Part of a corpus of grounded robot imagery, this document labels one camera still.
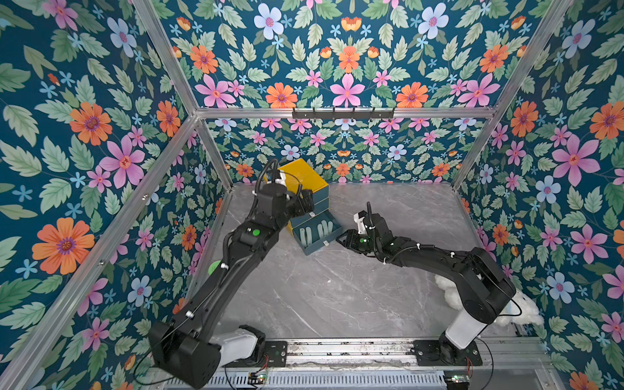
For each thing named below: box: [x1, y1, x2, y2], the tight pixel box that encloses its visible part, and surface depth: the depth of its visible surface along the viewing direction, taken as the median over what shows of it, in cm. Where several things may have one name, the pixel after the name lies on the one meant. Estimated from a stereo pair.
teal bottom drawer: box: [290, 209, 343, 256], surface depth 103 cm
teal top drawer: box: [312, 185, 330, 205], surface depth 92 cm
